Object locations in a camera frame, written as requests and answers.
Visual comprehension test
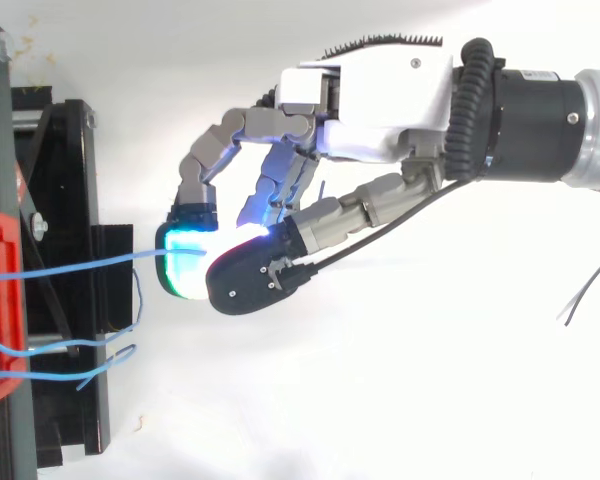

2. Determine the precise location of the blue cable bundle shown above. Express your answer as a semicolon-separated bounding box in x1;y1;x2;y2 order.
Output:
0;268;145;393

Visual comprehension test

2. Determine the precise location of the thin black cable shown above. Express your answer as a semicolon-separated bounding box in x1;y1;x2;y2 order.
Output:
557;246;600;327
299;178;476;274

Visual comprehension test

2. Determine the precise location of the black coiled cable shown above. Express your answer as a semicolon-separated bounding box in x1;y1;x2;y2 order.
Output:
443;37;507;183

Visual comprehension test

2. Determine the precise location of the red bin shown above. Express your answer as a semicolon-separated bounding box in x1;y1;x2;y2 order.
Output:
0;210;30;414

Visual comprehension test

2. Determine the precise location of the black stand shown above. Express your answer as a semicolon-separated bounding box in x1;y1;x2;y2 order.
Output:
0;9;135;480

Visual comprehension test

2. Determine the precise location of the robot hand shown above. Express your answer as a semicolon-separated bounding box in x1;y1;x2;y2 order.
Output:
153;33;456;317

